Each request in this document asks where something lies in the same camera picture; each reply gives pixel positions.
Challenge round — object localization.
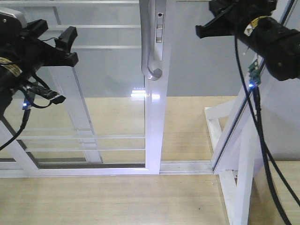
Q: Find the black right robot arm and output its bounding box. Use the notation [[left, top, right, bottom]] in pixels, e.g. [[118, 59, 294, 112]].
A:
[[195, 0, 300, 81]]

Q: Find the aluminium floor door track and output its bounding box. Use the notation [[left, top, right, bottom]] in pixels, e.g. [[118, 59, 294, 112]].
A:
[[0, 160, 215, 175]]

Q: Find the light wooden base platform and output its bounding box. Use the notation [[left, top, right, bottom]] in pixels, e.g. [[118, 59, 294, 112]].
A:
[[0, 95, 300, 225]]

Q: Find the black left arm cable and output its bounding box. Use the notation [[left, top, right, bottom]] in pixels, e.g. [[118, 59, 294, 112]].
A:
[[0, 72, 67, 152]]

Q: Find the door lock latch plate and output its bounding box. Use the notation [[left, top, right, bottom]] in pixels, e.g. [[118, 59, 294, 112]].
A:
[[156, 13, 164, 43]]

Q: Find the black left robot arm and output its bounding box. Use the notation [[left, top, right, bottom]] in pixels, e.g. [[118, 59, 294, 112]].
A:
[[0, 7, 78, 115]]

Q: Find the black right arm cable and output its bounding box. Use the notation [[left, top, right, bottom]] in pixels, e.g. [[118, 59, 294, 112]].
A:
[[234, 35, 300, 225]]

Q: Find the white door frame post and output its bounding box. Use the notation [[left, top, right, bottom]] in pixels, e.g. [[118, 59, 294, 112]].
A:
[[210, 0, 300, 175]]

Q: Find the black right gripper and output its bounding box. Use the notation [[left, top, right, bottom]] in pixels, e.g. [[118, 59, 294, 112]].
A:
[[195, 0, 277, 38]]

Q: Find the white framed sliding glass door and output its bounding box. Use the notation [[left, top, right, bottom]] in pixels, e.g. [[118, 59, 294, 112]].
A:
[[0, 0, 176, 169]]

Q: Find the green circuit board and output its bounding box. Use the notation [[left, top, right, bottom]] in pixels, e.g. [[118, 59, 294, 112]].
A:
[[248, 59, 261, 88]]

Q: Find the white triangular support bracket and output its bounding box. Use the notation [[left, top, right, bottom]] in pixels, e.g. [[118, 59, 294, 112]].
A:
[[204, 98, 258, 225]]

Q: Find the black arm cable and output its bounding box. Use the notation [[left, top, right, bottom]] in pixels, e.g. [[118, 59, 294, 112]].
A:
[[234, 35, 300, 225], [0, 72, 67, 152]]

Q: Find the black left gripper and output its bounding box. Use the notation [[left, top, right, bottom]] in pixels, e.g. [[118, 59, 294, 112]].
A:
[[0, 26, 79, 80]]

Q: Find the silver door handle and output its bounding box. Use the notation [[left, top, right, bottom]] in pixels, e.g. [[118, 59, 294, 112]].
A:
[[139, 0, 162, 81]]

